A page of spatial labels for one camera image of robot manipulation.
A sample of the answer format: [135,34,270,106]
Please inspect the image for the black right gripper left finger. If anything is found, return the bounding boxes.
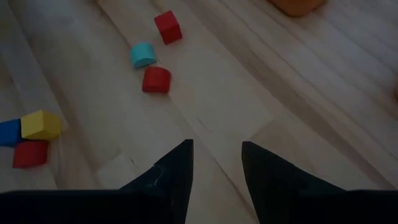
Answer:
[119,139,195,224]

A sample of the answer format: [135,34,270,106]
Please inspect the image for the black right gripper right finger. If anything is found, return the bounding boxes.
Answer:
[241,141,346,224]

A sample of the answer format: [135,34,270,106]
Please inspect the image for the red half-round block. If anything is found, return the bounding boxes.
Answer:
[12,139,50,169]
[141,65,172,95]

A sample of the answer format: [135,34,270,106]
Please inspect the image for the yellow cube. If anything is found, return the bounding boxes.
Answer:
[20,109,62,141]

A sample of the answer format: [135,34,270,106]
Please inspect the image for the red cube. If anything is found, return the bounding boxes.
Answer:
[153,10,183,46]

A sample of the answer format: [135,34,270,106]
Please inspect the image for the blue cube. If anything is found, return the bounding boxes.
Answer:
[0,118,24,148]

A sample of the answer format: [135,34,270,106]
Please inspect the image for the cyan half-round block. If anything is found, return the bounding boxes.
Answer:
[129,42,158,70]

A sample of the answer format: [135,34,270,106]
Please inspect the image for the orange plastic bin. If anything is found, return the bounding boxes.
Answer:
[267,0,327,17]

